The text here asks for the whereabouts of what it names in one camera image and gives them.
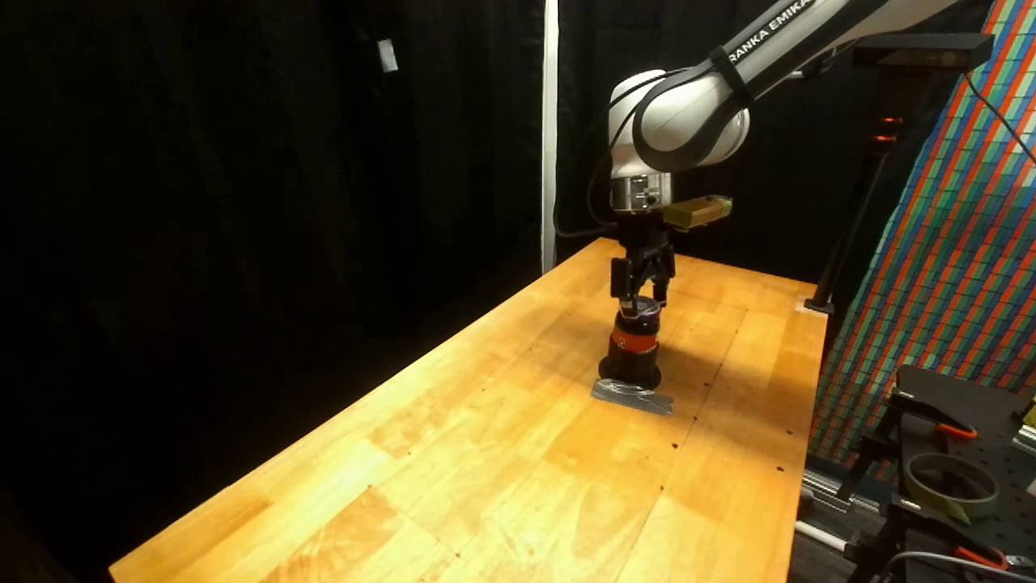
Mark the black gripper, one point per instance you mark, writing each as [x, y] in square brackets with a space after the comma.
[646, 254]

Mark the orange rubber band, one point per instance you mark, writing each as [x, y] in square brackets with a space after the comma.
[633, 342]

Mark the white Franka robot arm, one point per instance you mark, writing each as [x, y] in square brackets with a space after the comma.
[682, 107]

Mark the black jar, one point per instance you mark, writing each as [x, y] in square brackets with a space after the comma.
[634, 369]

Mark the grey tape patch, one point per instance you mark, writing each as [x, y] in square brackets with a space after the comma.
[634, 399]

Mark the white vertical pole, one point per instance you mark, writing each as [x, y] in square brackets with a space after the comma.
[548, 131]

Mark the black tripod stand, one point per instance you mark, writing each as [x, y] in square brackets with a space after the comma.
[860, 227]

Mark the colourful patterned board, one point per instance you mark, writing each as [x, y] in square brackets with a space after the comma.
[950, 269]

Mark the white tag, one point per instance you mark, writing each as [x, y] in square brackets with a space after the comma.
[387, 57]

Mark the grey tape roll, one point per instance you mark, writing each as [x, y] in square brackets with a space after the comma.
[950, 493]

